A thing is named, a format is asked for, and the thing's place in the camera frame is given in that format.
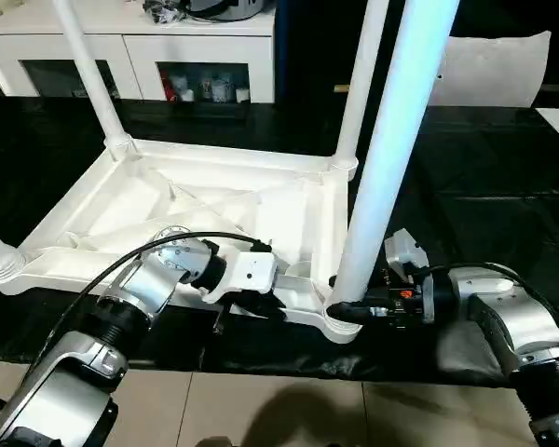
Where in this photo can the dark round appliance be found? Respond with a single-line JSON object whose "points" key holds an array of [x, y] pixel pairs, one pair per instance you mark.
{"points": [[224, 7]]}

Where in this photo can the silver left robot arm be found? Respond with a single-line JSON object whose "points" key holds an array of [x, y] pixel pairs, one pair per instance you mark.
{"points": [[102, 326]]}

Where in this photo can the white glass-door cabinet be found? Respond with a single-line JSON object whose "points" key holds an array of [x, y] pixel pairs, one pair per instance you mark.
{"points": [[168, 47]]}

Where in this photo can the grey cushion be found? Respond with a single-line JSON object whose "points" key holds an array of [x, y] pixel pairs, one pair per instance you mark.
{"points": [[494, 70]]}

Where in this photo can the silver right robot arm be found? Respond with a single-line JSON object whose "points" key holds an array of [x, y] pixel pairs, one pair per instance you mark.
{"points": [[522, 326]]}

